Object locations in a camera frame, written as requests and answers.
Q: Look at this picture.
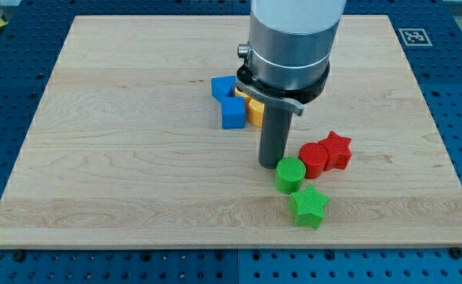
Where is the black white fiducial marker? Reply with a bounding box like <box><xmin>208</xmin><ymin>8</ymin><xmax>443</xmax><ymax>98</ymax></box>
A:
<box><xmin>399</xmin><ymin>28</ymin><xmax>432</xmax><ymax>47</ymax></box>

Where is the blue cube block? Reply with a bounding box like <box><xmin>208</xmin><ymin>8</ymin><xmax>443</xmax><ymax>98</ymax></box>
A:
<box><xmin>222</xmin><ymin>97</ymin><xmax>246</xmax><ymax>129</ymax></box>

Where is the red star block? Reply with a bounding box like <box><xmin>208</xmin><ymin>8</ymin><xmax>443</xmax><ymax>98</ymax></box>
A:
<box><xmin>319</xmin><ymin>131</ymin><xmax>352</xmax><ymax>171</ymax></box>

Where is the blue triangular block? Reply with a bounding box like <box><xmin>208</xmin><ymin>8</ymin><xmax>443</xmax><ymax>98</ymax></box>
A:
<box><xmin>211</xmin><ymin>76</ymin><xmax>237</xmax><ymax>102</ymax></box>

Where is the yellow pentagon block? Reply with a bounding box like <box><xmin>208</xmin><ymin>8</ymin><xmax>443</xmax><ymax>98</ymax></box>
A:
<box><xmin>234</xmin><ymin>88</ymin><xmax>251</xmax><ymax>107</ymax></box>

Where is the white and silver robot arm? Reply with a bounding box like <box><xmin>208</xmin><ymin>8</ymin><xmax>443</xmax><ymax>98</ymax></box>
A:
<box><xmin>237</xmin><ymin>0</ymin><xmax>346</xmax><ymax>116</ymax></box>

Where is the green cylinder block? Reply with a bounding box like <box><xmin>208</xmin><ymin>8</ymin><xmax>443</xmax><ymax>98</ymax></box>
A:
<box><xmin>274</xmin><ymin>157</ymin><xmax>306</xmax><ymax>194</ymax></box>

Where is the green star block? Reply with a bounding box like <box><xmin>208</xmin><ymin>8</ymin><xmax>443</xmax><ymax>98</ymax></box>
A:
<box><xmin>289</xmin><ymin>184</ymin><xmax>330</xmax><ymax>230</ymax></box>

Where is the red cylinder block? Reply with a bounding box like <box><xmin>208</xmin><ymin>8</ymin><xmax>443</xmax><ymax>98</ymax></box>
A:
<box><xmin>299</xmin><ymin>143</ymin><xmax>328</xmax><ymax>179</ymax></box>

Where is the light wooden board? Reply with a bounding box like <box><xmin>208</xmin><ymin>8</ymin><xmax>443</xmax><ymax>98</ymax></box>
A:
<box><xmin>0</xmin><ymin>15</ymin><xmax>462</xmax><ymax>250</ymax></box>

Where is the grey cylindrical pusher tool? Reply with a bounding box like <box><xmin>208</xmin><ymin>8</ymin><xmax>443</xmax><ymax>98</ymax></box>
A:
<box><xmin>259</xmin><ymin>104</ymin><xmax>292</xmax><ymax>169</ymax></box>

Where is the yellow heart block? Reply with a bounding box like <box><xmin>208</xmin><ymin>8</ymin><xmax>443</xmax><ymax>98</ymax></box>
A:
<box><xmin>247</xmin><ymin>99</ymin><xmax>264</xmax><ymax>128</ymax></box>

